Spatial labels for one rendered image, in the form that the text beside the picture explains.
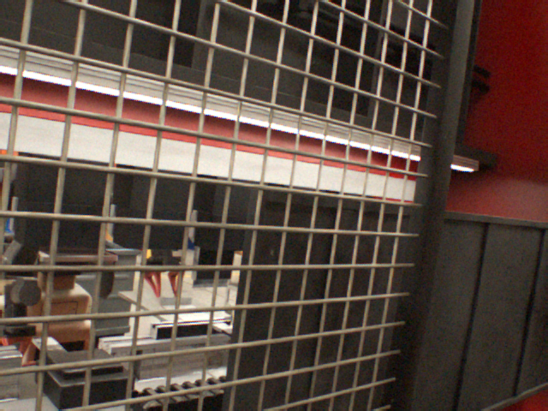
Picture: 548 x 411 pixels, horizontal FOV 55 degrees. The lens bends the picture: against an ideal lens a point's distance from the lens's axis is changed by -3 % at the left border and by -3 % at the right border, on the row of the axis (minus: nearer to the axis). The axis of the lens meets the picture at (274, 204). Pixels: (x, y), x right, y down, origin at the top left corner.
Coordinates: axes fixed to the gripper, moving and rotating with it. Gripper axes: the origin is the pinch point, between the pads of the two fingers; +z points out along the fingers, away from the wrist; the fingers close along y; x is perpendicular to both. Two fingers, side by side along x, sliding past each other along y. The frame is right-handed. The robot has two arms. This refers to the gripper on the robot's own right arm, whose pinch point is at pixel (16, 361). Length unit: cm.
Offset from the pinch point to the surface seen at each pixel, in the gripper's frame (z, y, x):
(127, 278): -18, -197, 154
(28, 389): 0.9, 32.5, -10.3
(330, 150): -50, 59, 58
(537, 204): -35, 94, 110
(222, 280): -19, 44, 32
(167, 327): -9.0, 42.1, 17.0
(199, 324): -9, 43, 26
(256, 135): -51, 57, 33
